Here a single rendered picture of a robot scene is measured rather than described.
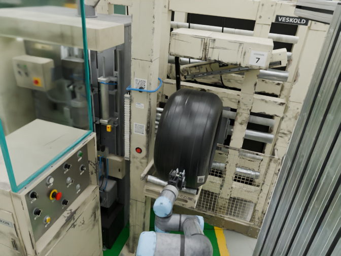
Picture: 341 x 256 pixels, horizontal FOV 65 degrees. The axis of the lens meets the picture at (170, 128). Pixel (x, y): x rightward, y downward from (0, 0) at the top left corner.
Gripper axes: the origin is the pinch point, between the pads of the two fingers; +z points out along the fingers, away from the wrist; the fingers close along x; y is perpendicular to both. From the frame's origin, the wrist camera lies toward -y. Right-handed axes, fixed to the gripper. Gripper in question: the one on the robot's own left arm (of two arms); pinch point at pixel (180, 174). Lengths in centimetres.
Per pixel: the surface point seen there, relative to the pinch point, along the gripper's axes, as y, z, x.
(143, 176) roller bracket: -15.9, 13.8, 26.3
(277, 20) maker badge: 85, 70, -34
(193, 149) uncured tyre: 16.5, 0.2, -4.3
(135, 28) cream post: 72, 14, 38
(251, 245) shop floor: -103, 82, -59
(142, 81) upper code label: 43, 17, 33
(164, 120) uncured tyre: 26.8, 5.8, 14.7
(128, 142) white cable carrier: -0.6, 23.3, 42.7
